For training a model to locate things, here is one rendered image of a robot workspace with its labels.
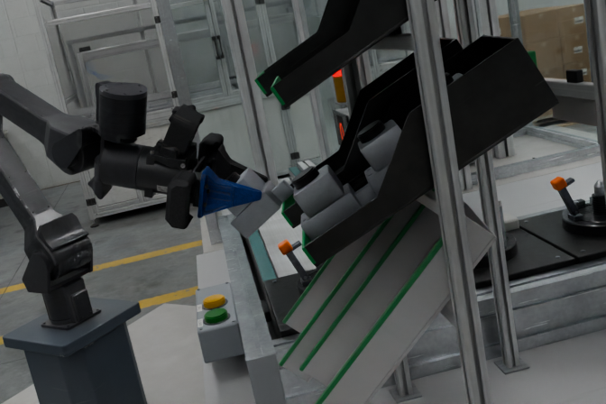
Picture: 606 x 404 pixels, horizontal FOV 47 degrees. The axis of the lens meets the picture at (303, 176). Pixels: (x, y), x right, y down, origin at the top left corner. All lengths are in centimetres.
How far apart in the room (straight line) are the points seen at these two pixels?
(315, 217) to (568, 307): 58
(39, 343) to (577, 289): 81
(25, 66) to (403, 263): 860
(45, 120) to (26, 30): 831
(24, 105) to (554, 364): 84
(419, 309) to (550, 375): 44
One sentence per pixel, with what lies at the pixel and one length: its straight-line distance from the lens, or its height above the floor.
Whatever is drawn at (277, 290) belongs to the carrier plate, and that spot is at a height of 97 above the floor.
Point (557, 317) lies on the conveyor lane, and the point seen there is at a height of 90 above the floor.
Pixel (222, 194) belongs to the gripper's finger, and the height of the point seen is 124.
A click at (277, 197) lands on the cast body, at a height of 122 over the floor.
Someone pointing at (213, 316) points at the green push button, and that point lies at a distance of 122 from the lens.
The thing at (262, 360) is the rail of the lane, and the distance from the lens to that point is 107.
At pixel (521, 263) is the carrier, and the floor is 97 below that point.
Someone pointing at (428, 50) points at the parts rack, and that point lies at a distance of 64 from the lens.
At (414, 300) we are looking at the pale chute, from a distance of 72.
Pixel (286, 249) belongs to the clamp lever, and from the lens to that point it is 119.
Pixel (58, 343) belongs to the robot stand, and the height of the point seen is 106.
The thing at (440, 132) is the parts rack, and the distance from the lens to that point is 65.
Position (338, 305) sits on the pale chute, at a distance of 87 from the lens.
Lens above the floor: 142
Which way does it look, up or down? 12 degrees down
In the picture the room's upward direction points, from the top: 11 degrees counter-clockwise
